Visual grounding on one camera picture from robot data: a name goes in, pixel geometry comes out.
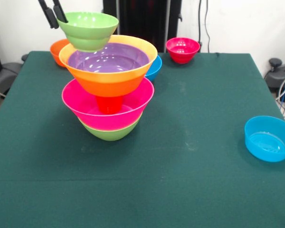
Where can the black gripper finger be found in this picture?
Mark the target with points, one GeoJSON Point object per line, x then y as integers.
{"type": "Point", "coordinates": [59, 12]}
{"type": "Point", "coordinates": [50, 16]}

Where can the small green bowl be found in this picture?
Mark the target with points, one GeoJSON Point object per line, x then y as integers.
{"type": "Point", "coordinates": [88, 31]}

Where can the purple bowl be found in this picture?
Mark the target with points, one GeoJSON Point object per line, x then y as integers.
{"type": "Point", "coordinates": [114, 61]}

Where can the large orange bowl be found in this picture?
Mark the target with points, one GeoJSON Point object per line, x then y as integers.
{"type": "Point", "coordinates": [109, 83]}

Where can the large pink bowl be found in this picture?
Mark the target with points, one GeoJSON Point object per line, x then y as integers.
{"type": "Point", "coordinates": [80, 107]}

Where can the orange cup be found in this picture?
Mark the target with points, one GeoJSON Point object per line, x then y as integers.
{"type": "Point", "coordinates": [109, 104]}

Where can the medium green bowl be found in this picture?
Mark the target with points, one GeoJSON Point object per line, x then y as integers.
{"type": "Point", "coordinates": [111, 134]}

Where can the small orange bowl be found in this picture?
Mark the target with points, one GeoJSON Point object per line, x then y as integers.
{"type": "Point", "coordinates": [58, 51]}

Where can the black chair base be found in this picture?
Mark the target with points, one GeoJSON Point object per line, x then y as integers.
{"type": "Point", "coordinates": [4, 76]}
{"type": "Point", "coordinates": [275, 78]}

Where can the medium blue bowl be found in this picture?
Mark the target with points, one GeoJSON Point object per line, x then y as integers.
{"type": "Point", "coordinates": [154, 67]}

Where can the small pink-red bowl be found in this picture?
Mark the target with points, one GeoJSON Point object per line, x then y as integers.
{"type": "Point", "coordinates": [183, 53]}

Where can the dark green tablecloth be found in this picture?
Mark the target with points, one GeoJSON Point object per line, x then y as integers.
{"type": "Point", "coordinates": [156, 178]}

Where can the small blue bowl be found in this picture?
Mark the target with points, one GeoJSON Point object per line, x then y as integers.
{"type": "Point", "coordinates": [268, 142]}

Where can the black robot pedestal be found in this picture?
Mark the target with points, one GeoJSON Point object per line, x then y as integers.
{"type": "Point", "coordinates": [142, 23]}

